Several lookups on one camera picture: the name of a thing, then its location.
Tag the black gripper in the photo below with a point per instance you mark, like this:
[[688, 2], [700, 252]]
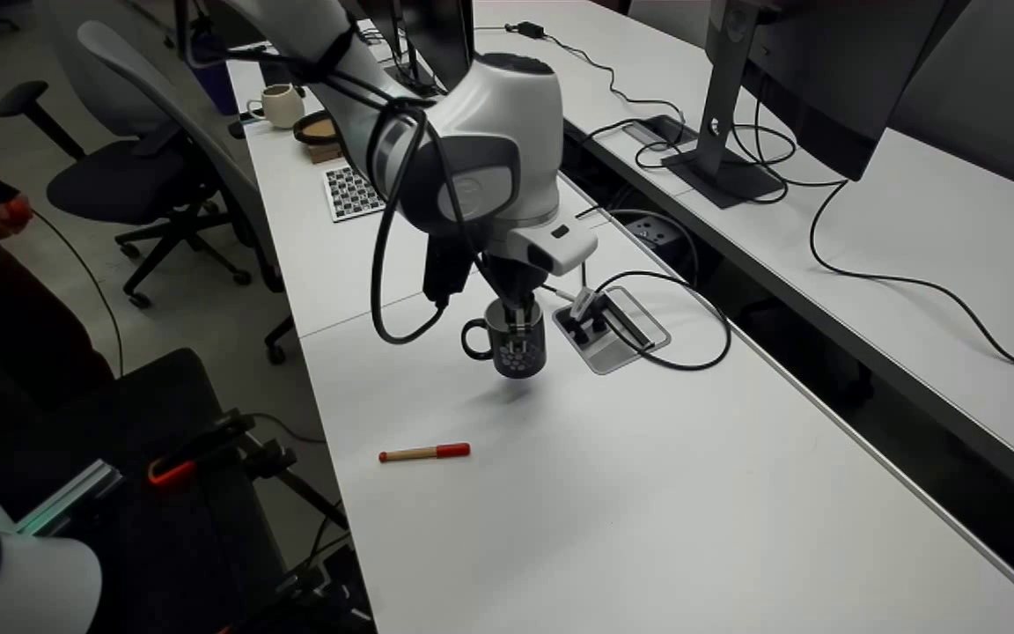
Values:
[[513, 281]]

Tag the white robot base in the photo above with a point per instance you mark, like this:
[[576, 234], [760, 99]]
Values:
[[37, 586]]

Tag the grey monitor with grey stand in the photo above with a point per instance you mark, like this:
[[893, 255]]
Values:
[[859, 72]]

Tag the grey office chair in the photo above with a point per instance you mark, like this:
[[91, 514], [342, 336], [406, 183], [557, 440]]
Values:
[[142, 178]]

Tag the grey table power socket box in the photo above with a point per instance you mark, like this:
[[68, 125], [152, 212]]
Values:
[[618, 347]]

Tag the checkerboard calibration board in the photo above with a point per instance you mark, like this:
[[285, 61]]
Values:
[[354, 194]]

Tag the dark monitor with black stand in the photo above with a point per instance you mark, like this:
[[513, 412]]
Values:
[[1002, 83]]

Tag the small red object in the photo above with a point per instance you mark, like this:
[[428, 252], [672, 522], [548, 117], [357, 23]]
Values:
[[10, 212]]

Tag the dark grey mug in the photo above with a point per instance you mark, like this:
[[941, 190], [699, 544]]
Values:
[[517, 347]]

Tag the red and tan marker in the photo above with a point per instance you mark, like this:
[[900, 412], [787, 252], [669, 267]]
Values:
[[422, 453]]

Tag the aluminium profile rail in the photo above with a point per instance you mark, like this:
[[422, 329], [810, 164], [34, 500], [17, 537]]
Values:
[[73, 494]]

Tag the white cup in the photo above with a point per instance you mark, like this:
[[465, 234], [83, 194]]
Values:
[[283, 107]]

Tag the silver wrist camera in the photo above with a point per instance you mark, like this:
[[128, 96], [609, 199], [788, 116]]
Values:
[[562, 250]]

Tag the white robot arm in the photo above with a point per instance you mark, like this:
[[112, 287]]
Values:
[[482, 127]]

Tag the grey docking hub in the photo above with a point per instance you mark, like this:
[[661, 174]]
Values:
[[662, 131]]

